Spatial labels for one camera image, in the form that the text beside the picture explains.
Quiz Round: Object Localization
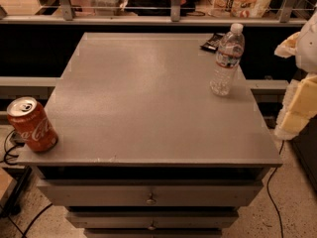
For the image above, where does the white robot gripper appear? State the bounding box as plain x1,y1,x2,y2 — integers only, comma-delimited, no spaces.
274,12,317,140

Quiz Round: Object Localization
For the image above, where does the clear plastic water bottle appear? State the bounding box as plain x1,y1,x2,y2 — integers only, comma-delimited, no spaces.
210,23,245,96

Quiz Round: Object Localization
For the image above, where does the red coke can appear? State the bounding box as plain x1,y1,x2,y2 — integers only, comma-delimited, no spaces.
7,97,58,153

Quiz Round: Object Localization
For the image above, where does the black remote-like object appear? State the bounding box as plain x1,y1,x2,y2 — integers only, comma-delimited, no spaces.
200,33,224,53

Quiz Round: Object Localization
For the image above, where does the black bag behind glass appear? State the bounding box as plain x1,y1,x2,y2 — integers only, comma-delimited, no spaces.
125,0,199,16

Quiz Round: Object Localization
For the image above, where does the grey drawer cabinet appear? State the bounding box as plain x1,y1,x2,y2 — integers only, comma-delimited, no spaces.
19,33,281,238

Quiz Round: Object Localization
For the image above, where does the middle drawer with knob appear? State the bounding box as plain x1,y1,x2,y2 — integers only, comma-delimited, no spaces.
66,211,239,230

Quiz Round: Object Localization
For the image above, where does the drawer with knob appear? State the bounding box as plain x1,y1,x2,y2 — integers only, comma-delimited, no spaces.
38,179,263,207
66,211,239,230

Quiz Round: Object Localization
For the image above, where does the top drawer with knob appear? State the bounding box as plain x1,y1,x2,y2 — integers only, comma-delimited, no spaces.
38,179,263,207

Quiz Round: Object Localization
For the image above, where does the metal railing frame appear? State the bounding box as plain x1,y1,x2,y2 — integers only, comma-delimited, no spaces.
0,0,316,26

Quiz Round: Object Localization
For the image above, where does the black cable right floor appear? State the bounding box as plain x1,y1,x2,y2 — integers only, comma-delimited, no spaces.
265,140,286,238

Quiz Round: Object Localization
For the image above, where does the black cables left floor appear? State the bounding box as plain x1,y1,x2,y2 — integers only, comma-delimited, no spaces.
0,129,53,238

